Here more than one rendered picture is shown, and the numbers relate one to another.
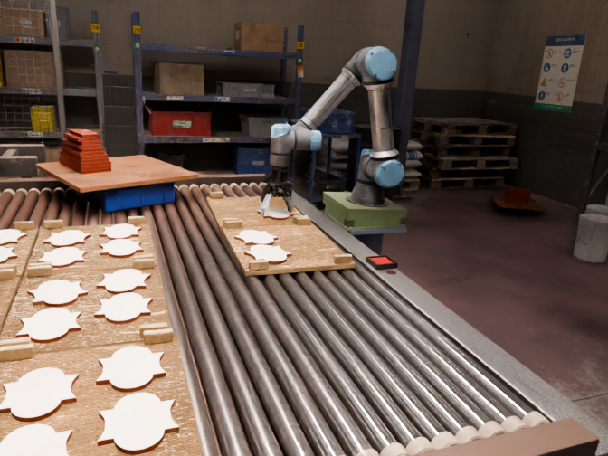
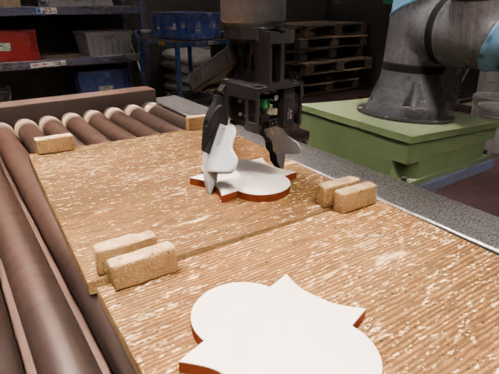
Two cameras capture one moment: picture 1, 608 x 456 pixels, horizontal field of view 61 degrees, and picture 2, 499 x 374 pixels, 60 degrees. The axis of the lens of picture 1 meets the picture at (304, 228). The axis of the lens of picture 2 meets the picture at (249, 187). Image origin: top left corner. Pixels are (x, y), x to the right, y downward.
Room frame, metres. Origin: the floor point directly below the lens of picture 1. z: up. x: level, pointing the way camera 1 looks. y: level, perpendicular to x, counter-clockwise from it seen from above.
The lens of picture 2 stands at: (1.43, 0.24, 1.17)
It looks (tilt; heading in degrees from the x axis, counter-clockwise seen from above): 24 degrees down; 346
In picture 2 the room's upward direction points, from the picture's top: straight up
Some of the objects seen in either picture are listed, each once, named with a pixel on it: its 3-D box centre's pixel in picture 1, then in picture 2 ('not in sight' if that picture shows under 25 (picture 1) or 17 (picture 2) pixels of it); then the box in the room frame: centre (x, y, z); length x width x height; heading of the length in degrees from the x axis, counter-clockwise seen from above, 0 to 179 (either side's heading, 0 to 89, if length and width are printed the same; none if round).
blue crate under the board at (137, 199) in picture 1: (125, 187); not in sight; (2.12, 0.77, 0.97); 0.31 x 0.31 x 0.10; 44
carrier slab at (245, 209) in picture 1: (255, 211); (177, 177); (2.02, 0.20, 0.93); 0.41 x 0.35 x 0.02; 18
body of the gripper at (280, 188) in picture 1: (280, 181); (257, 79); (1.94, 0.10, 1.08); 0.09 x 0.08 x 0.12; 25
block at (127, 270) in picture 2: (233, 224); (143, 265); (1.77, 0.26, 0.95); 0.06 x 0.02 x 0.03; 109
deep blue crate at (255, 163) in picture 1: (254, 160); (101, 85); (6.30, 0.66, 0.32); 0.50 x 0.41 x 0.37; 107
